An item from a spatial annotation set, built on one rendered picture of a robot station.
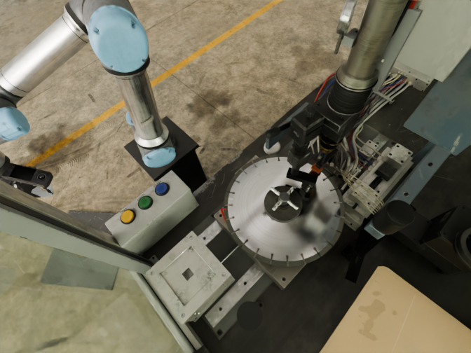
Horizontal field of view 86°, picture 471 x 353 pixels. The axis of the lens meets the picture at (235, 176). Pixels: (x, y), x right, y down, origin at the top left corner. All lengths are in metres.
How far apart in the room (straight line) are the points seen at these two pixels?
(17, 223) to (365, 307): 0.90
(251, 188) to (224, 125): 1.42
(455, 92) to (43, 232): 0.72
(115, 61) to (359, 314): 0.96
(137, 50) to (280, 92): 1.85
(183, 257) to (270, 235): 0.27
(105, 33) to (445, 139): 0.70
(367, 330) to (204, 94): 2.08
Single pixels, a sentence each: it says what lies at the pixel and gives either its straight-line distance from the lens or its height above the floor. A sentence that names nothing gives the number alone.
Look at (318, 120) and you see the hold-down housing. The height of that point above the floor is 1.25.
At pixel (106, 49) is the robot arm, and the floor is 1.34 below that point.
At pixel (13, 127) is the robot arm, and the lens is 0.83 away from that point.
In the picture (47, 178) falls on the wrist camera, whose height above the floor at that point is 1.04.
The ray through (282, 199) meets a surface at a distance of 0.71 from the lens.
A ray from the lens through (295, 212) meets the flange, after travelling 0.75.
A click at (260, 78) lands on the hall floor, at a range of 2.53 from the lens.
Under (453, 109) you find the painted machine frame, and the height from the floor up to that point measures 1.30.
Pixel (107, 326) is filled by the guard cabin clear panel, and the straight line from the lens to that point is 0.56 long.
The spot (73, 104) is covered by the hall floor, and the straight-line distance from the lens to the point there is 2.93.
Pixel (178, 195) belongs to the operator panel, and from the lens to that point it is 0.87.
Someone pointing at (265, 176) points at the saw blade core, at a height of 0.95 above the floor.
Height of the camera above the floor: 1.66
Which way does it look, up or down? 62 degrees down
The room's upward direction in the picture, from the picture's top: 10 degrees counter-clockwise
